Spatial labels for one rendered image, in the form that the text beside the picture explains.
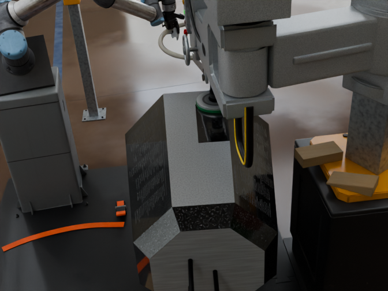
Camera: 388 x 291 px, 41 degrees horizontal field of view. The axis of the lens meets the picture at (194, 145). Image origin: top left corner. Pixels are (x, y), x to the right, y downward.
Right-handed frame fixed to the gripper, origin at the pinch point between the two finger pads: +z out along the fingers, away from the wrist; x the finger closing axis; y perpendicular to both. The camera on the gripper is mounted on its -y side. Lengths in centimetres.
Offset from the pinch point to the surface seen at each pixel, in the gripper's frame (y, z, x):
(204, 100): 36, -1, 77
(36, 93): 99, 2, -3
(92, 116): 34, 93, -95
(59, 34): -30, 104, -304
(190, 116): 49, 1, 82
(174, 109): 52, 1, 71
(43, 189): 114, 68, -4
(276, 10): 59, -80, 155
